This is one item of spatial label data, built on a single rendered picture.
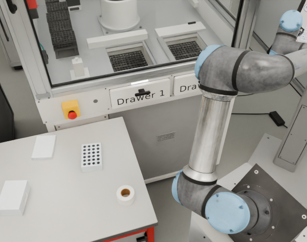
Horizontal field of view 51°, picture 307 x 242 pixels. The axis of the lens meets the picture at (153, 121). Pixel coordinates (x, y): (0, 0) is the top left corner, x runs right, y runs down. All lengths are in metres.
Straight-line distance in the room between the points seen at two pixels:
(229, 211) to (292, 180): 1.44
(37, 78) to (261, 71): 0.89
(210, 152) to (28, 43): 0.78
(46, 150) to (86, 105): 0.27
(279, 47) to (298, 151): 1.11
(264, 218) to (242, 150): 1.40
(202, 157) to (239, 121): 1.71
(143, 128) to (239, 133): 1.07
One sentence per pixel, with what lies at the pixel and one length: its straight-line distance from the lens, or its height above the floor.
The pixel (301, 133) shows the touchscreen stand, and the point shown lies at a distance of 2.16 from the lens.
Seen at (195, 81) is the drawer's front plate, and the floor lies 0.88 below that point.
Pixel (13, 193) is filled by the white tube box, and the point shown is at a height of 0.81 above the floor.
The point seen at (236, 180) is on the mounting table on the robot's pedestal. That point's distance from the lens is 1.38.
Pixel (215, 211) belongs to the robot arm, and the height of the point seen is 1.02.
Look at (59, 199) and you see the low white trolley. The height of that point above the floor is 0.76.
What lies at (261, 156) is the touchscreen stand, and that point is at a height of 0.04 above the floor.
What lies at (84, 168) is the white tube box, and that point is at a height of 0.79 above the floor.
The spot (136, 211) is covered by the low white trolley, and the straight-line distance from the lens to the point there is 1.27.
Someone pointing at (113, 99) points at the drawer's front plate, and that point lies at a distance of 1.50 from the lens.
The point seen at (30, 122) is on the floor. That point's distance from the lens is 2.78.
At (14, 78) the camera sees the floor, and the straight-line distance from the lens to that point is 3.29.
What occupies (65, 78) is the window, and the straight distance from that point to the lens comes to 1.43.
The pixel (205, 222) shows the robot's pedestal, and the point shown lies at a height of 0.76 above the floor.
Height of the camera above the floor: 1.88
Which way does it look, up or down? 46 degrees down
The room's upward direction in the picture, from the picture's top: straight up
